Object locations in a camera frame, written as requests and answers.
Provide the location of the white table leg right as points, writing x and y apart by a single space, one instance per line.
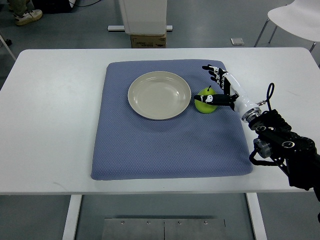
256 218

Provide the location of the brown cardboard box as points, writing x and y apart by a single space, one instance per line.
148 41

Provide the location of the beige round plate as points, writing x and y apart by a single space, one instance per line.
159 95

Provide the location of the white chair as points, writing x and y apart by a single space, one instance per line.
300 18

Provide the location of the white table leg left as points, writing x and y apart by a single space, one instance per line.
71 222

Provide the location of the white pedestal stand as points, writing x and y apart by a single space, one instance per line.
143 17

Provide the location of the beige sneaker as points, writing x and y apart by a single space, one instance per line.
29 16

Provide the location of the grey floor socket cover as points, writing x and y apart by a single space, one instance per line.
237 41

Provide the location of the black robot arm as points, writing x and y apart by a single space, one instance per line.
277 145

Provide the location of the blue textured mat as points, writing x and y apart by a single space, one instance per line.
190 145

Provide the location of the metal floor plate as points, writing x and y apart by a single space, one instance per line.
164 229

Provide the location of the green pear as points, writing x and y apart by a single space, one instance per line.
203 107

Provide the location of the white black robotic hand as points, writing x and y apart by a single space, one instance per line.
233 95

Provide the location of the white table leg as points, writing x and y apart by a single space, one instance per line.
71 222
256 218

